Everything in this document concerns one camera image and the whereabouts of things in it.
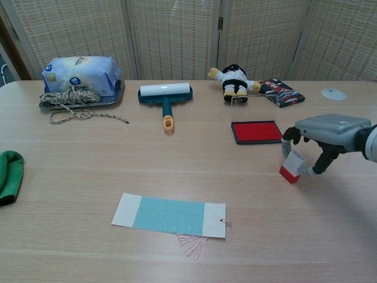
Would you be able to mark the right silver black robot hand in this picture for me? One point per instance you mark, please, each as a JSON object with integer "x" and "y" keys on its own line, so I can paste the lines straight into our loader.
{"x": 332, "y": 129}

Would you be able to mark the red and white stamp block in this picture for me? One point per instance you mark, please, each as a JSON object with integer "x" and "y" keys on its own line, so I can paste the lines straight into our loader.
{"x": 291, "y": 168}

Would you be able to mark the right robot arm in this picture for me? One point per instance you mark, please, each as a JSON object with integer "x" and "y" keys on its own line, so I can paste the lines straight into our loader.
{"x": 371, "y": 143}

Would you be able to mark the white round table grommet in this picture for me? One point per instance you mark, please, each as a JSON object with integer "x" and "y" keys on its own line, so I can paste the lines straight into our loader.
{"x": 333, "y": 94}

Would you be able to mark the dark patterned small box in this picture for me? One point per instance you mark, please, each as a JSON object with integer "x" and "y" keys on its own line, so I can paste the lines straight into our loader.
{"x": 284, "y": 92}

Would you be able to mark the red ink pad clear lid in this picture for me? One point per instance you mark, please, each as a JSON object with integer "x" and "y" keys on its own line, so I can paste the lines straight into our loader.
{"x": 256, "y": 132}

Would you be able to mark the black white plush doll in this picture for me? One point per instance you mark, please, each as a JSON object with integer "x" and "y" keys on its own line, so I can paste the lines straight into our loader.
{"x": 234, "y": 81}

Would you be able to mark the teal lint roller orange tip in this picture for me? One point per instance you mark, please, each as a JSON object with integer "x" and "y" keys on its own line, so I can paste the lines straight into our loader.
{"x": 165, "y": 97}

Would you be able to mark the woven folding screen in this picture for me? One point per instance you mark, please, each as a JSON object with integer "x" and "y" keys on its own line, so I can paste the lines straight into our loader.
{"x": 188, "y": 35}

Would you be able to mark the teal white paper card tassel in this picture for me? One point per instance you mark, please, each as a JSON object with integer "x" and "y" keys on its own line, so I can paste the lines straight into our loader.
{"x": 169, "y": 215}

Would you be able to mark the metal tray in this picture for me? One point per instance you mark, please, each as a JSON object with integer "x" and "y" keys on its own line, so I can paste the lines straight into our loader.
{"x": 116, "y": 95}

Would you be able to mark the white blue plastic bag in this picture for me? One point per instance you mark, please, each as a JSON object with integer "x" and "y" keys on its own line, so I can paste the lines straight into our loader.
{"x": 79, "y": 75}

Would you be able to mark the green cloth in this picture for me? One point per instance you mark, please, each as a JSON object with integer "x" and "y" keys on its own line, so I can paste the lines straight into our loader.
{"x": 9, "y": 177}

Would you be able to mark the white metal tube frame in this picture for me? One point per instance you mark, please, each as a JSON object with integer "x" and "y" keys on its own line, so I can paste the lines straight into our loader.
{"x": 3, "y": 75}

